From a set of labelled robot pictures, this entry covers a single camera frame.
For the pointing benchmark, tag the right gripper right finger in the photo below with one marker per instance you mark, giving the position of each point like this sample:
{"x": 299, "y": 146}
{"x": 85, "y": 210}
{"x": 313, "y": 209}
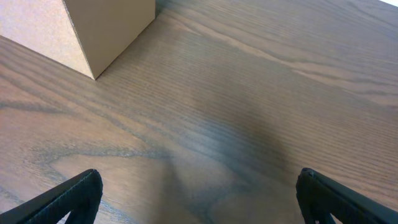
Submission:
{"x": 323, "y": 200}

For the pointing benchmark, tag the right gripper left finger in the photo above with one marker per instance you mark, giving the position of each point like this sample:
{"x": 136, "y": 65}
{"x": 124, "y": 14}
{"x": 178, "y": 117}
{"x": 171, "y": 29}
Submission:
{"x": 78, "y": 199}

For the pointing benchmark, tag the brown cardboard box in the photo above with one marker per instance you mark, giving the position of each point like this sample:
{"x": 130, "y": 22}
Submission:
{"x": 84, "y": 35}

